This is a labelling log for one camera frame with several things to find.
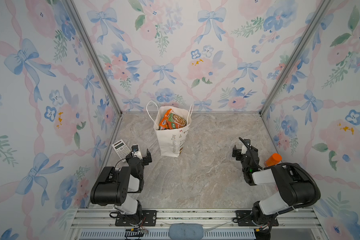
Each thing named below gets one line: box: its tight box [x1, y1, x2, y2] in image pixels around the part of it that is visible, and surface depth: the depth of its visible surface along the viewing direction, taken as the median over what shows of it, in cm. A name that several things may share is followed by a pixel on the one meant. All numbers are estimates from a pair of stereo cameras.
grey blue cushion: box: [168, 223, 204, 240], surface depth 70 cm
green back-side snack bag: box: [166, 113, 187, 130], surface depth 88 cm
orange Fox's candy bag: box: [158, 108, 173, 130], surface depth 87 cm
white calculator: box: [111, 139, 131, 163], surface depth 100 cm
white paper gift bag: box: [153, 105, 192, 158], surface depth 85 cm
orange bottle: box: [264, 153, 283, 167], surface depth 87 cm
